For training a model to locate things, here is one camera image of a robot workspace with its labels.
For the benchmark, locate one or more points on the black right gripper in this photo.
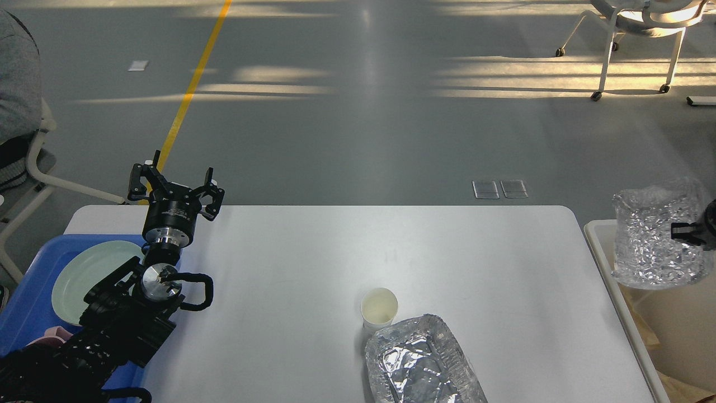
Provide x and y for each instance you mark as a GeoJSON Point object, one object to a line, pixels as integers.
{"type": "Point", "coordinates": [697, 233]}

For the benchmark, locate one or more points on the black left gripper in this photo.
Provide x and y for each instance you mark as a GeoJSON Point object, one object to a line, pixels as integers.
{"type": "Point", "coordinates": [172, 214]}

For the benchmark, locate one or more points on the foil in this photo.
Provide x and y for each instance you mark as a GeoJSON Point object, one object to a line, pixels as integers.
{"type": "Point", "coordinates": [646, 257]}

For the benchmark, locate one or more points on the brown paper bag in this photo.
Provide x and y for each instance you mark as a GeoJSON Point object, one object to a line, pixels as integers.
{"type": "Point", "coordinates": [644, 340]}

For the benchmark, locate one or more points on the light green plate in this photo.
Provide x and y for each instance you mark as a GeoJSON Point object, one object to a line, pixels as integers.
{"type": "Point", "coordinates": [84, 272]}

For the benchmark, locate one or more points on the pink mug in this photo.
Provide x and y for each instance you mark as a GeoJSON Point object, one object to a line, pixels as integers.
{"type": "Point", "coordinates": [53, 337]}

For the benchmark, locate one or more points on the white paper cup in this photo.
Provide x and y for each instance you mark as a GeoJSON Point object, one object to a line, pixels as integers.
{"type": "Point", "coordinates": [378, 308]}

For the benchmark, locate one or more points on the foil container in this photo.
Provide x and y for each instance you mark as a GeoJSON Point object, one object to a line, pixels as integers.
{"type": "Point", "coordinates": [420, 360]}

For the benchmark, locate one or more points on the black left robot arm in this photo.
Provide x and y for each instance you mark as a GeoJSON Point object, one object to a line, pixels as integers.
{"type": "Point", "coordinates": [128, 314]}

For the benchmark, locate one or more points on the white plastic bin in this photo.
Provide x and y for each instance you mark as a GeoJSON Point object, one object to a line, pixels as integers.
{"type": "Point", "coordinates": [682, 317]}

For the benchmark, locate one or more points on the white floor marker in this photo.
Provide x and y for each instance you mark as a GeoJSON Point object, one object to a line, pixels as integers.
{"type": "Point", "coordinates": [138, 65]}

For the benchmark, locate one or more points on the white chair left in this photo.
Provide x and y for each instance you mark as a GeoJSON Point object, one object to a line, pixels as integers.
{"type": "Point", "coordinates": [21, 202]}

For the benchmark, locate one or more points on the person in grey sweater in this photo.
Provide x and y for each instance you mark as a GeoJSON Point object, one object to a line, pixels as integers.
{"type": "Point", "coordinates": [20, 98]}

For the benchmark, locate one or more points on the blue plastic tray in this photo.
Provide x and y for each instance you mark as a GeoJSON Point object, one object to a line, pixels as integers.
{"type": "Point", "coordinates": [30, 311]}

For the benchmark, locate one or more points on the clear floor plate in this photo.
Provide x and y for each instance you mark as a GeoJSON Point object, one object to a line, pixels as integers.
{"type": "Point", "coordinates": [514, 189]}
{"type": "Point", "coordinates": [486, 190]}

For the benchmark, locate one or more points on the white office chair right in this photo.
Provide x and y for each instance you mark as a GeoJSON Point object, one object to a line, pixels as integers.
{"type": "Point", "coordinates": [651, 19]}

